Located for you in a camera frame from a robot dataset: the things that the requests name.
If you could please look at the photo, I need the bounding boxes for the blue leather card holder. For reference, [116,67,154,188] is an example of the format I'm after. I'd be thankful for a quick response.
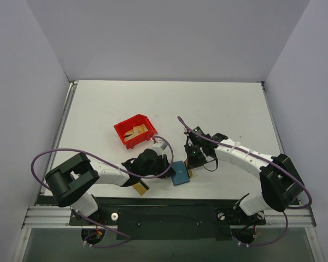
[171,161,190,186]

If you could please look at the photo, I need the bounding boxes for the red plastic bin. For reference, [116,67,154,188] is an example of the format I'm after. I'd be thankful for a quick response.
[114,114,157,149]

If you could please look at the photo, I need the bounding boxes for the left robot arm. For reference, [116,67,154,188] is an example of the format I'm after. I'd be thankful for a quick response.
[45,149,175,225]

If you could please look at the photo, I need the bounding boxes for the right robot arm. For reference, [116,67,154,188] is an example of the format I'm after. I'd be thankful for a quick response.
[185,127,305,223]

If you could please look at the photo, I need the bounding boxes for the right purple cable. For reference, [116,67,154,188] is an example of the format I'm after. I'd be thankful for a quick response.
[177,116,312,248]

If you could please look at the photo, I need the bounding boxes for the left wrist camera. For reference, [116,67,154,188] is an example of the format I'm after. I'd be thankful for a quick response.
[151,140,167,156]

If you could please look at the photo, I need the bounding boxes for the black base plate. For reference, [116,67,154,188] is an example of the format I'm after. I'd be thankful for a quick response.
[68,196,268,242]

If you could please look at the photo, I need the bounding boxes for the right aluminium side rail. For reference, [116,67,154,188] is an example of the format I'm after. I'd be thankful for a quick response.
[260,81,302,210]

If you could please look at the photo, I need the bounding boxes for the aluminium side rail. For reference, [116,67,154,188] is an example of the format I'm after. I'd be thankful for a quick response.
[38,81,79,195]
[260,81,302,210]

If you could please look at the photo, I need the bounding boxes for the left aluminium side rail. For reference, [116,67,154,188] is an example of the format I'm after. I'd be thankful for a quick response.
[38,81,79,195]

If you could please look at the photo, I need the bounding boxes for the aluminium front rail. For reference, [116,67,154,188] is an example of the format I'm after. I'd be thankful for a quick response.
[22,206,317,229]

